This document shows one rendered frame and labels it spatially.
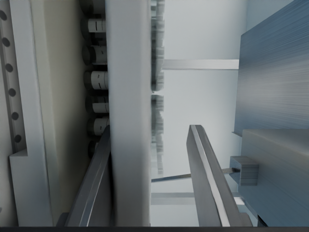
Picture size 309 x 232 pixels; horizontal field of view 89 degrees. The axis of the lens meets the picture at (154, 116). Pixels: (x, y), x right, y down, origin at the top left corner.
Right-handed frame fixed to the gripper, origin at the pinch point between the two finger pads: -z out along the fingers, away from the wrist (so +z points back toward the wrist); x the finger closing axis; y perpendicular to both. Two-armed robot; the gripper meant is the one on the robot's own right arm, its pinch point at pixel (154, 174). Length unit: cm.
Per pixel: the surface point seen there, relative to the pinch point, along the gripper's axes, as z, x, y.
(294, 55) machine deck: -33.2, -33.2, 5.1
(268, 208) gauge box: -2.7, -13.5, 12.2
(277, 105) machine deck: -29.9, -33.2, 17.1
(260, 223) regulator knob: -2.1, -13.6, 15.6
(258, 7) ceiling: -341, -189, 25
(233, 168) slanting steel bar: -7.4, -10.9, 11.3
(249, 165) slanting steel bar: -6.9, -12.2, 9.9
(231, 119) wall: -253, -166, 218
